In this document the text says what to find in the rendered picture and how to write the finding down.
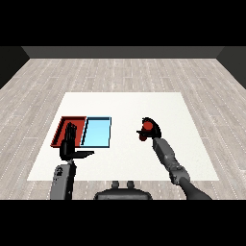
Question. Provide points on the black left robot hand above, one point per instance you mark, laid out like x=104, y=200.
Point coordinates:
x=67, y=148

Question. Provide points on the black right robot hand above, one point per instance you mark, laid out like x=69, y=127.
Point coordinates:
x=156, y=129

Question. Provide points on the red can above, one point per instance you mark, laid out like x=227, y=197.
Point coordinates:
x=146, y=128

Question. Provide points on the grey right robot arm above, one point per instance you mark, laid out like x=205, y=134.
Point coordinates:
x=174, y=168

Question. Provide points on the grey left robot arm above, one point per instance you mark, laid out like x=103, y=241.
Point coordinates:
x=62, y=181

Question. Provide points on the red shallow open box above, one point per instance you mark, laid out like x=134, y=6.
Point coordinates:
x=62, y=131

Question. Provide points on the light blue shallow open box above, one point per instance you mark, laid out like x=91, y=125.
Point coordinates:
x=97, y=131

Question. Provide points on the dark grey robot body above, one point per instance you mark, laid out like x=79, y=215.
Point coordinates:
x=123, y=193

